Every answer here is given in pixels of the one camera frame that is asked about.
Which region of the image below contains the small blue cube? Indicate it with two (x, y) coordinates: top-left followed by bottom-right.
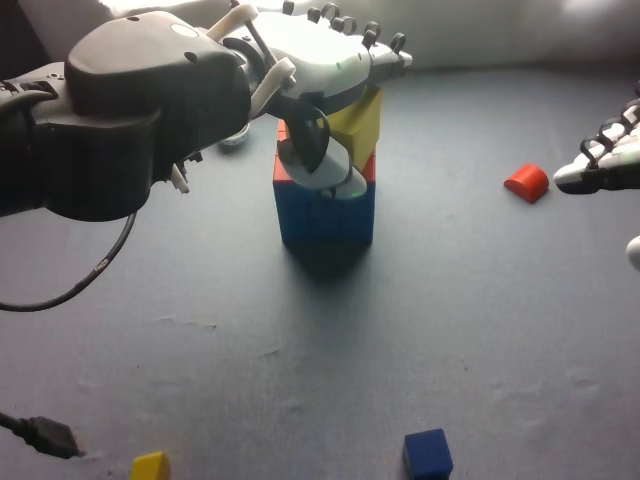
(403, 428), (455, 480)

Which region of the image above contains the grey table cloth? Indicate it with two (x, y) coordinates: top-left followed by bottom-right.
(0, 64), (640, 480)

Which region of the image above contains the red half-cylinder block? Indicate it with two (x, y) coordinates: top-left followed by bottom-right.
(503, 164), (550, 204)

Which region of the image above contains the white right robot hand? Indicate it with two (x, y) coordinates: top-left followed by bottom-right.
(553, 82), (640, 274)

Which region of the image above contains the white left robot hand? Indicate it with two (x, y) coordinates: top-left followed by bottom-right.
(252, 0), (414, 202)

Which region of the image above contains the large yellow block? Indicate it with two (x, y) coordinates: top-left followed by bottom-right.
(329, 87), (385, 174)

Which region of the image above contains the small white bowl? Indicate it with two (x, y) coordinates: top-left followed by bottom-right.
(218, 123), (251, 149)

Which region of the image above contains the small yellow wedge block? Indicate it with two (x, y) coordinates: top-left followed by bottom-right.
(130, 450), (171, 480)

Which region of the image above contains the Rubik's cube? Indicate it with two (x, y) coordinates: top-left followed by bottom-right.
(272, 117), (377, 249)

